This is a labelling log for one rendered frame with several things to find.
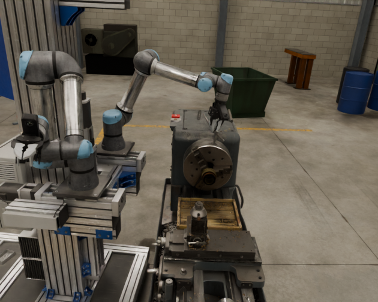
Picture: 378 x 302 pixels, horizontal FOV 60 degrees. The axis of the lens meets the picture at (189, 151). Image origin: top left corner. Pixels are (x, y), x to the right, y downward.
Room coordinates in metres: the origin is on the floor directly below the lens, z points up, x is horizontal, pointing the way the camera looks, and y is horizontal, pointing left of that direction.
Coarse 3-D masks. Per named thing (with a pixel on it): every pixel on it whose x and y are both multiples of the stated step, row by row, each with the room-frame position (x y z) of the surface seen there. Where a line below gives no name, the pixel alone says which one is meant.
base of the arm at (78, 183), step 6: (72, 174) 1.39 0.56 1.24; (78, 174) 1.38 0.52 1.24; (84, 174) 1.38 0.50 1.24; (90, 174) 1.40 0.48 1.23; (96, 174) 1.44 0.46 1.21; (72, 180) 1.38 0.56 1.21; (78, 180) 1.37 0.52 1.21; (84, 180) 1.37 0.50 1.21; (90, 180) 1.39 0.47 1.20; (96, 180) 1.42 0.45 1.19; (72, 186) 1.37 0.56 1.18; (78, 186) 1.36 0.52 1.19; (84, 186) 1.37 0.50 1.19; (90, 186) 1.38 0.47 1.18; (96, 186) 1.41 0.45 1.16
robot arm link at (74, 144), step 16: (64, 64) 1.37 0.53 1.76; (64, 80) 1.35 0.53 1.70; (80, 80) 1.38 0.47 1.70; (64, 96) 1.30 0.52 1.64; (80, 96) 1.33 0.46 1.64; (64, 112) 1.26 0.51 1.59; (80, 112) 1.27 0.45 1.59; (64, 128) 1.22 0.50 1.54; (80, 128) 1.22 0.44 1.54; (64, 144) 1.15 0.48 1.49; (80, 144) 1.16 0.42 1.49
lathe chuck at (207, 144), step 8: (200, 144) 1.87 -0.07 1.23; (208, 144) 1.86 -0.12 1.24; (216, 144) 1.88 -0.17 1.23; (192, 152) 1.84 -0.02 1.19; (200, 152) 1.84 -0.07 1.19; (208, 152) 1.84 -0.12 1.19; (216, 152) 1.84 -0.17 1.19; (224, 152) 1.84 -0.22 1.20; (184, 160) 1.85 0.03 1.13; (192, 160) 1.84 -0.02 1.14; (208, 160) 1.84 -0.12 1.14; (216, 160) 1.84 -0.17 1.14; (224, 160) 1.84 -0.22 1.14; (184, 168) 1.83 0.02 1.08; (192, 168) 1.84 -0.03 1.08; (200, 168) 1.84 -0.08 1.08; (192, 176) 1.84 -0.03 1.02; (224, 176) 1.84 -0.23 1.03; (192, 184) 1.84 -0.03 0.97; (216, 184) 1.84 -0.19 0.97; (224, 184) 1.84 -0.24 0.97
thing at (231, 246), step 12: (168, 240) 1.27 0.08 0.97; (180, 240) 1.27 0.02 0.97; (216, 240) 1.28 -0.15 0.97; (228, 240) 1.29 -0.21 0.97; (240, 240) 1.29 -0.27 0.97; (252, 240) 1.29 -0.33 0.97; (168, 252) 1.22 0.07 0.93; (180, 252) 1.20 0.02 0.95; (192, 252) 1.20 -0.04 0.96; (204, 252) 1.20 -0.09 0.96; (216, 252) 1.21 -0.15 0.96; (228, 252) 1.21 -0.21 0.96; (240, 252) 1.21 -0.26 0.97; (252, 252) 1.21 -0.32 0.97
